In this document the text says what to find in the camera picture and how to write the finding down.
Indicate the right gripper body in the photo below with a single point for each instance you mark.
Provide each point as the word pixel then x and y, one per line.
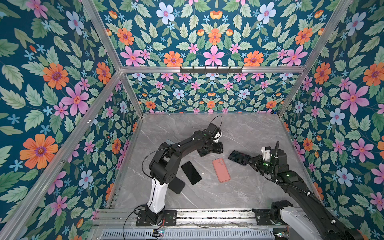
pixel 263 166

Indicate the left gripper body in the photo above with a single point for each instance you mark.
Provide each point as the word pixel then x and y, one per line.
pixel 214 146

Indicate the black phone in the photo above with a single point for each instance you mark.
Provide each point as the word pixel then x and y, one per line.
pixel 191 173
pixel 239 158

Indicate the pink phone case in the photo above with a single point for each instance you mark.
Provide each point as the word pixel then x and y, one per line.
pixel 221 170

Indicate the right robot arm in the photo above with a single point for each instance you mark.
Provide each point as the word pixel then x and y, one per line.
pixel 320 223

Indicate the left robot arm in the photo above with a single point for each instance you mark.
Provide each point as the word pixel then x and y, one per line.
pixel 166 162

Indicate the black phone case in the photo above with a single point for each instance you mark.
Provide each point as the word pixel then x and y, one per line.
pixel 176 185

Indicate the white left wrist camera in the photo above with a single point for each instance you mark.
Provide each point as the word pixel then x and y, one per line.
pixel 217 137

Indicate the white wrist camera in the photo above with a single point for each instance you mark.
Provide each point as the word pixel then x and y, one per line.
pixel 217 137
pixel 266 152

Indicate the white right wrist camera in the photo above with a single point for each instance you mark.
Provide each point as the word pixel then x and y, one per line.
pixel 266 152

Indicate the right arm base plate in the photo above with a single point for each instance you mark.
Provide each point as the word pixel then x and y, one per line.
pixel 266 217

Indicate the metal hook rail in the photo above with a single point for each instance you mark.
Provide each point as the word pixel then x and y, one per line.
pixel 209 70

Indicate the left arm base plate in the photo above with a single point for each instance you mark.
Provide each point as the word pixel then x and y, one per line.
pixel 147 218

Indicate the white ventilated cable duct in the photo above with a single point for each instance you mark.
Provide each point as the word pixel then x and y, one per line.
pixel 188 234

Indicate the aluminium front rail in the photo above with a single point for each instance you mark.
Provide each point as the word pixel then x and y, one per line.
pixel 243 218

